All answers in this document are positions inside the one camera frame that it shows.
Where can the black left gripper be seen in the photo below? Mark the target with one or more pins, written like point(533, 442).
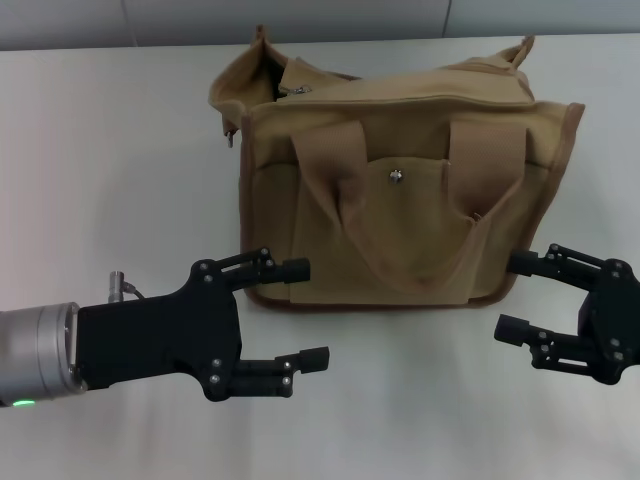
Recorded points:
point(160, 335)

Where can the silver metal zipper pull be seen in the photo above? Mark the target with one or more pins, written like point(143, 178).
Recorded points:
point(297, 90)

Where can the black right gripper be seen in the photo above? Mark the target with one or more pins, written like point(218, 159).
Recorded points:
point(612, 320)

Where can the khaki canvas food bag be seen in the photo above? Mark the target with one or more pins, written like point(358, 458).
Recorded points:
point(390, 210)

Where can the small metal end pull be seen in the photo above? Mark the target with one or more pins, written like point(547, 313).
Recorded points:
point(228, 139)

